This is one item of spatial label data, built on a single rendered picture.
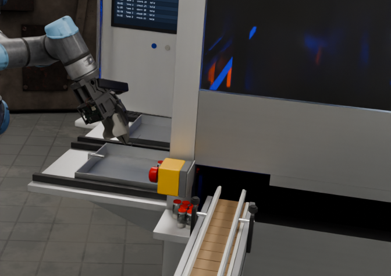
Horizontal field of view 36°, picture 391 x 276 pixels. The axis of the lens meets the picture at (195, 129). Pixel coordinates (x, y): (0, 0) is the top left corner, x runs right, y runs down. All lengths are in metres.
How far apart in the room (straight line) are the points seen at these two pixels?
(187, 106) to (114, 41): 1.17
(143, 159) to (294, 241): 0.58
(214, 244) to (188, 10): 0.55
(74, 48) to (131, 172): 0.46
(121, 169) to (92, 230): 1.54
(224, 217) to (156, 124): 0.85
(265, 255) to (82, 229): 1.87
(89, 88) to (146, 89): 1.07
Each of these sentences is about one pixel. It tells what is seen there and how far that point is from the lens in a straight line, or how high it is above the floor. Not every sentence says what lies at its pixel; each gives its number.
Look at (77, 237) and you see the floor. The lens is 3.27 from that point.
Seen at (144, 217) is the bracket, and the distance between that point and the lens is 1.74.
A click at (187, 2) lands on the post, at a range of 1.44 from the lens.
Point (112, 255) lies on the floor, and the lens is 3.11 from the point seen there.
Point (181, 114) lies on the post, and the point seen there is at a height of 1.14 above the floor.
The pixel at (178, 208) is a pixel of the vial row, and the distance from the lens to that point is 1.53.
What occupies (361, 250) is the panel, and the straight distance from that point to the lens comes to 1.60.
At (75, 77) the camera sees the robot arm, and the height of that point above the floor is 1.21.
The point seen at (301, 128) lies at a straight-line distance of 1.47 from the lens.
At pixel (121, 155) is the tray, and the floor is 0.88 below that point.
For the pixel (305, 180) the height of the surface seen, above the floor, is 1.01.
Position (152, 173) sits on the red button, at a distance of 1.49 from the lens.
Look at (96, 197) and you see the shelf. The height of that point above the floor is 0.87.
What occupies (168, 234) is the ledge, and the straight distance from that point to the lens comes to 1.47.
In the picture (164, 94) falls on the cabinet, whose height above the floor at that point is 0.91.
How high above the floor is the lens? 1.58
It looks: 18 degrees down
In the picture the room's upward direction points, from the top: 4 degrees clockwise
